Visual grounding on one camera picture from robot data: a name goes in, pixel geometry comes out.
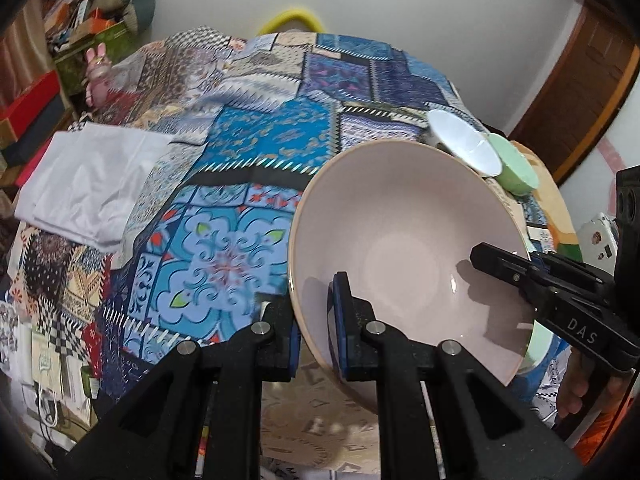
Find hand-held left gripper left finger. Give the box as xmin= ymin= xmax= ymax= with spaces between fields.
xmin=65 ymin=302 xmax=302 ymax=480

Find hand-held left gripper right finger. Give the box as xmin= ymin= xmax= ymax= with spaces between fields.
xmin=328 ymin=271 xmax=586 ymax=480

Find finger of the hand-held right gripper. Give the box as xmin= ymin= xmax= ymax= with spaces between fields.
xmin=531 ymin=252 xmax=616 ymax=291
xmin=470 ymin=242 xmax=551 ymax=313

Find pale green plate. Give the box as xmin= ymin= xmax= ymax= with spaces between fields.
xmin=517 ymin=327 xmax=555 ymax=376

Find pale green bowl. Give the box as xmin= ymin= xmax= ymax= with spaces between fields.
xmin=487 ymin=133 xmax=541 ymax=197

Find pink bowl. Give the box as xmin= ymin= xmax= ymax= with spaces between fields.
xmin=287 ymin=140 xmax=538 ymax=416

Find white bowl with dark pattern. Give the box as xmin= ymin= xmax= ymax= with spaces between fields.
xmin=426 ymin=109 xmax=503 ymax=179

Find person's right hand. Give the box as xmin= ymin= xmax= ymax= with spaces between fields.
xmin=556 ymin=349 xmax=592 ymax=424

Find patchwork printed blanket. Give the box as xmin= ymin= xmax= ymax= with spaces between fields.
xmin=10 ymin=27 xmax=556 ymax=480

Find brown wooden door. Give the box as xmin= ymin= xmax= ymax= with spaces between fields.
xmin=507 ymin=2 xmax=640 ymax=183

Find stack of papers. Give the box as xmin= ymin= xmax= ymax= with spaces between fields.
xmin=0 ymin=300 xmax=101 ymax=441

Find white cloth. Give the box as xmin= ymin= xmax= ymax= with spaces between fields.
xmin=14 ymin=121 xmax=177 ymax=253

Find yellow foam tube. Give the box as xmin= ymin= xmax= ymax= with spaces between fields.
xmin=257 ymin=6 xmax=327 ymax=37

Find pink bunny toy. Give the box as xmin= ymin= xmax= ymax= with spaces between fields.
xmin=84 ymin=42 xmax=115 ymax=107

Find red box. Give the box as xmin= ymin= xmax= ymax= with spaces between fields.
xmin=0 ymin=70 xmax=62 ymax=148

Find green storage box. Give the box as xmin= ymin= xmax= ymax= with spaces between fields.
xmin=52 ymin=22 xmax=143 ymax=96

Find striped pink curtain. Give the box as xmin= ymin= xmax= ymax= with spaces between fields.
xmin=0 ymin=0 xmax=56 ymax=106

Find pile of cardboard and papers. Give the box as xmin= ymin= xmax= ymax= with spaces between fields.
xmin=42 ymin=0 xmax=131 ymax=56

